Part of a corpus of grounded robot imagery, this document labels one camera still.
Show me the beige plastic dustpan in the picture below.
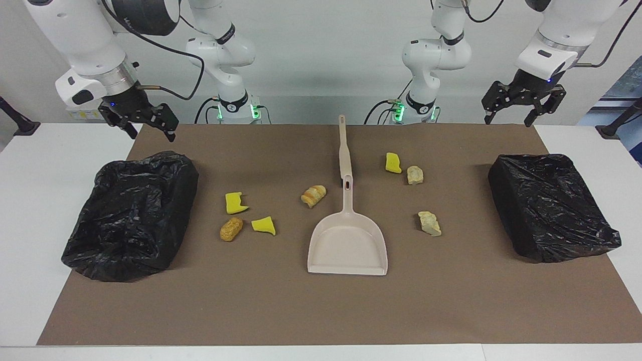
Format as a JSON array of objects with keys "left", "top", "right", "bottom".
[{"left": 307, "top": 173, "right": 389, "bottom": 276}]

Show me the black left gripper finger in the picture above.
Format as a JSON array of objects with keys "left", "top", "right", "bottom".
[
  {"left": 481, "top": 82, "right": 510, "bottom": 125},
  {"left": 524, "top": 86, "right": 566, "bottom": 127}
]

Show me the open black bag lined bin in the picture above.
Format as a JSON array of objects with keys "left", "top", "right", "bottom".
[{"left": 61, "top": 151, "right": 200, "bottom": 283}]

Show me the white box by wall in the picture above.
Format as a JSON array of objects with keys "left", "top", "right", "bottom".
[{"left": 67, "top": 106, "right": 108, "bottom": 121}]

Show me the black left base cable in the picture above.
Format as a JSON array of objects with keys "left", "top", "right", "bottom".
[{"left": 364, "top": 80, "right": 413, "bottom": 125}]

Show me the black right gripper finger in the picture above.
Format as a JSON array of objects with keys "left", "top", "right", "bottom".
[
  {"left": 99, "top": 103, "right": 138, "bottom": 140},
  {"left": 150, "top": 104, "right": 179, "bottom": 142}
]

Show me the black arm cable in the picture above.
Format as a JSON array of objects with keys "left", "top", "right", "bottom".
[
  {"left": 577, "top": 0, "right": 633, "bottom": 68},
  {"left": 100, "top": 0, "right": 206, "bottom": 101}
]

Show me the pale bread toy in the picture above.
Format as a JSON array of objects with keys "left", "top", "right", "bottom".
[{"left": 418, "top": 211, "right": 442, "bottom": 237}]

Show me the brown nugget toy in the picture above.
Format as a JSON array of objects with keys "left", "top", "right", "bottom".
[{"left": 220, "top": 217, "right": 244, "bottom": 242}]

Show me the beige brush with black bristles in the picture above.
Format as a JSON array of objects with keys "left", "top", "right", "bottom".
[{"left": 338, "top": 114, "right": 353, "bottom": 182}]

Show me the striped croissant toy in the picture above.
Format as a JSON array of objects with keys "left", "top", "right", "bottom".
[{"left": 300, "top": 185, "right": 327, "bottom": 209}]

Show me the taut black bag lined bin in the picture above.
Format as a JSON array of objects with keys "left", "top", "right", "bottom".
[{"left": 488, "top": 153, "right": 622, "bottom": 264}]

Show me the black base cable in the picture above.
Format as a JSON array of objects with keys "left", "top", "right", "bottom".
[
  {"left": 194, "top": 97, "right": 221, "bottom": 124},
  {"left": 364, "top": 80, "right": 413, "bottom": 125}
]

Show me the brown table mat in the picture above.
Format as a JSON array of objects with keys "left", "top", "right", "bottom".
[{"left": 36, "top": 124, "right": 642, "bottom": 346}]

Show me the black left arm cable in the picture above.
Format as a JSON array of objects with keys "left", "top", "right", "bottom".
[{"left": 577, "top": 0, "right": 633, "bottom": 68}]

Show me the black stand foot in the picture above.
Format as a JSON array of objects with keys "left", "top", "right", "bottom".
[
  {"left": 0, "top": 95, "right": 41, "bottom": 137},
  {"left": 595, "top": 98, "right": 642, "bottom": 140}
]

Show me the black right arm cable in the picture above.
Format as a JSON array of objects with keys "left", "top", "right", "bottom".
[{"left": 100, "top": 0, "right": 206, "bottom": 101}]

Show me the blue grey background panel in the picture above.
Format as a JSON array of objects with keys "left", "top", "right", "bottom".
[{"left": 577, "top": 55, "right": 642, "bottom": 166}]

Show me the black right base cable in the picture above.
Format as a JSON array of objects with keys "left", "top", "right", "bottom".
[{"left": 194, "top": 97, "right": 221, "bottom": 124}]

